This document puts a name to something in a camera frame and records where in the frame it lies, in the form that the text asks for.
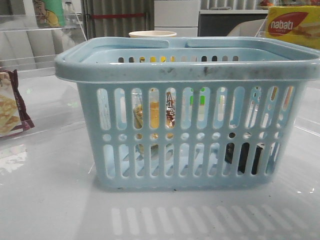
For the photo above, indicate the packaged bread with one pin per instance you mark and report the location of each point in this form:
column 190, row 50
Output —
column 153, row 109

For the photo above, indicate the dark tissue pack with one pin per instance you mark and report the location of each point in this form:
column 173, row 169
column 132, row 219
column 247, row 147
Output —
column 243, row 157

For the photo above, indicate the light blue plastic basket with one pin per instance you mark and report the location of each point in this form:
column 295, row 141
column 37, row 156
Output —
column 227, row 90

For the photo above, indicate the cream paper cup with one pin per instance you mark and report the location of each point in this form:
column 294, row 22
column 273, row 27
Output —
column 152, row 34

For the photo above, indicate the white drawer cabinet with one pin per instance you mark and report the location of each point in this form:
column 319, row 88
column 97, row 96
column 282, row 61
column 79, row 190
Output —
column 179, row 16

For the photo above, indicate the clear acrylic stand right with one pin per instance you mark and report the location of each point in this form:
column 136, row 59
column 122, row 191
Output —
column 261, row 31

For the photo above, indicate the maroon cracker snack bag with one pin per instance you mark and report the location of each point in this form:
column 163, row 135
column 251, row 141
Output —
column 14, row 118

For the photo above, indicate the clear acrylic display shelf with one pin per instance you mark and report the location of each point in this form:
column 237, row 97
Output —
column 27, row 46

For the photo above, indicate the green cartoon snack package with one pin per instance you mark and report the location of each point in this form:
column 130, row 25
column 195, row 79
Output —
column 49, row 13

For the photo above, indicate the yellow nabati wafer box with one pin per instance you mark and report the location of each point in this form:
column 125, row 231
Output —
column 298, row 25

